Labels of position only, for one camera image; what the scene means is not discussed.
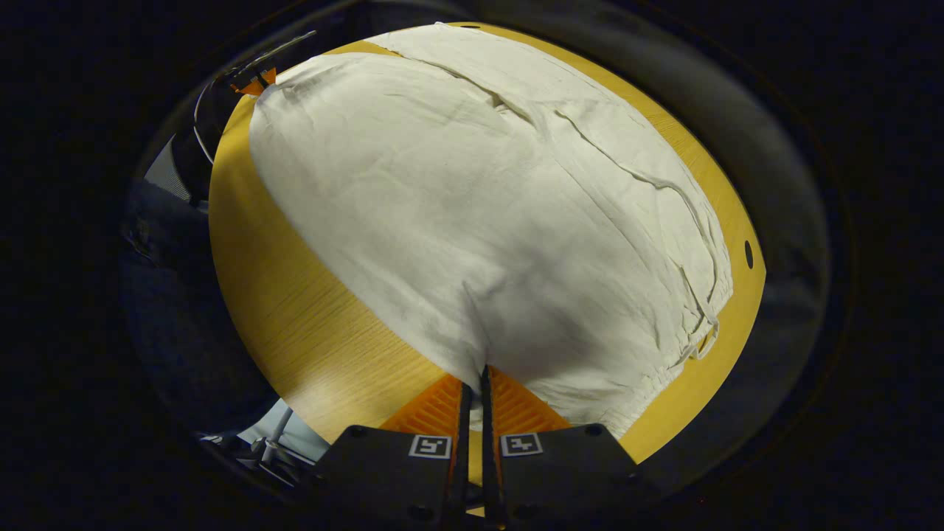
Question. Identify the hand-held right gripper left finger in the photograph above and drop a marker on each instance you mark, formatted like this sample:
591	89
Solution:
464	450

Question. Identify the grey metal stand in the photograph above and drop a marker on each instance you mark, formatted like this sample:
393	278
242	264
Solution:
280	431

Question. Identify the white jeans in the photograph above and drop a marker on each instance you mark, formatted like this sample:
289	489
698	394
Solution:
457	206

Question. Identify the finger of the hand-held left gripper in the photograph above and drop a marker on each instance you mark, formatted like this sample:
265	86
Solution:
254	82

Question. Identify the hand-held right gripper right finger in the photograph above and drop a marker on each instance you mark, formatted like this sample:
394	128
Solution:
488	450

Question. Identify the person's dark clothing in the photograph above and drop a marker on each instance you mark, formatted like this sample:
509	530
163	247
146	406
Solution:
177	310

